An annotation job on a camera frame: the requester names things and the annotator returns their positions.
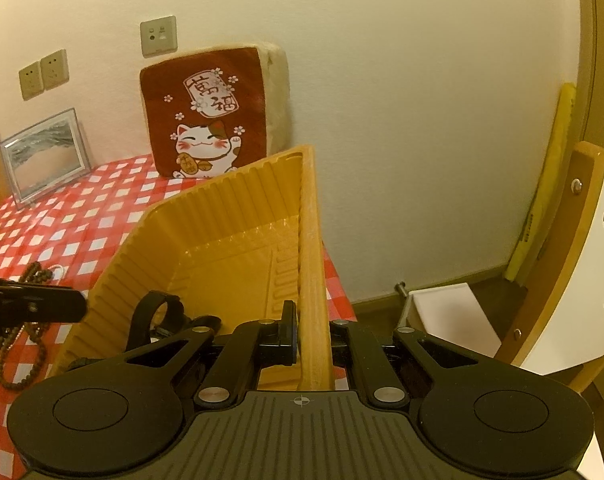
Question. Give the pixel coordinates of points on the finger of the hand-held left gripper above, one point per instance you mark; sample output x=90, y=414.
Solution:
x=52, y=305

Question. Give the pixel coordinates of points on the brown lucky cat cushion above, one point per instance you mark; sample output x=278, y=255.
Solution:
x=202, y=110

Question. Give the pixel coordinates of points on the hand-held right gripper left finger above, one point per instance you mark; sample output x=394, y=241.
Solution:
x=291, y=332

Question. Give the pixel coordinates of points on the beige wall network outlet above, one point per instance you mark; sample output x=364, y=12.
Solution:
x=159, y=36

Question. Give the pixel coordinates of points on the red white checkered tablecloth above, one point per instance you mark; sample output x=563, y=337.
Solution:
x=82, y=220

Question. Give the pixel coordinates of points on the white wooden chair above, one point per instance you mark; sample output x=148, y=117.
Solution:
x=576, y=270

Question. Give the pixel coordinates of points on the orange plastic tray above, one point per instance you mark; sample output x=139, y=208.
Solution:
x=232, y=240

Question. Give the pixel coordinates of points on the black wrist watch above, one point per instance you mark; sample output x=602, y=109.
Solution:
x=142, y=310

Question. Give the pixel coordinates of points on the beige wall socket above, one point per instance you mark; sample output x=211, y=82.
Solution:
x=31, y=81
x=55, y=69

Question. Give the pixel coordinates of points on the clear sand picture frame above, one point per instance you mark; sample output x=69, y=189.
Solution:
x=44, y=160

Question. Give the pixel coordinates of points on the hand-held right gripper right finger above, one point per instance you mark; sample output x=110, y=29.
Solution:
x=352, y=345

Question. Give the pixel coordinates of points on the yellow leaning board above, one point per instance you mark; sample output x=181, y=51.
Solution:
x=546, y=180

